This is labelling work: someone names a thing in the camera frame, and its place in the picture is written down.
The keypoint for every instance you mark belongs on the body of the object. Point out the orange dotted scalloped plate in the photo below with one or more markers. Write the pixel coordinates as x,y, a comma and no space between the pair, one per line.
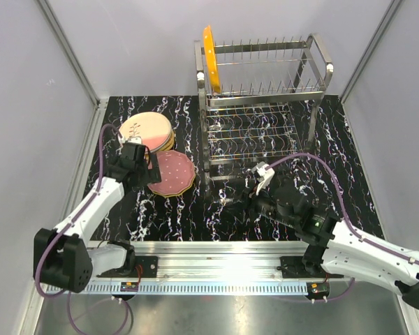
210,56

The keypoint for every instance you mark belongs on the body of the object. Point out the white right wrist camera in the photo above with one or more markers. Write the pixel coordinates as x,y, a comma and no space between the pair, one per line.
263,174

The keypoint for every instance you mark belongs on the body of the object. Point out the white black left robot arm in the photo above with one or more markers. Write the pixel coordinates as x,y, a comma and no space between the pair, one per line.
61,256

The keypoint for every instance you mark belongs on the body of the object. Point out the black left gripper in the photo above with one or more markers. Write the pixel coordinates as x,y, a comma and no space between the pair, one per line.
151,175

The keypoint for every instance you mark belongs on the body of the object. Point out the white slotted cable duct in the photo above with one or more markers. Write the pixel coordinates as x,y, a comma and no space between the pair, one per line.
202,288

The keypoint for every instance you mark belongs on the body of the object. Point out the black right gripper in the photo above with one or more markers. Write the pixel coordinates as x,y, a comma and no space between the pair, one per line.
253,198

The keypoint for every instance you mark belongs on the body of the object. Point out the pink dotted scalloped plate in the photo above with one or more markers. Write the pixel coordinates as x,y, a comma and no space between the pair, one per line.
177,173

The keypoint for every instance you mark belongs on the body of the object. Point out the beige pink leaf plate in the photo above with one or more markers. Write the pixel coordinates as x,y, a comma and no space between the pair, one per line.
151,129

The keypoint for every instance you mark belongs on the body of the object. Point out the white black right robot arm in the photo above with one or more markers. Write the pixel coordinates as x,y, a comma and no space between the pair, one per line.
336,249

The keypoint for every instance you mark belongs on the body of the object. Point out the stainless steel dish rack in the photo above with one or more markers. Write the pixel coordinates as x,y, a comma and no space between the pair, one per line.
271,91

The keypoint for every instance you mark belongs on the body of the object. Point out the tan plates under leaf plate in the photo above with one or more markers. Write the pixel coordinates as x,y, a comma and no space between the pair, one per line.
169,143

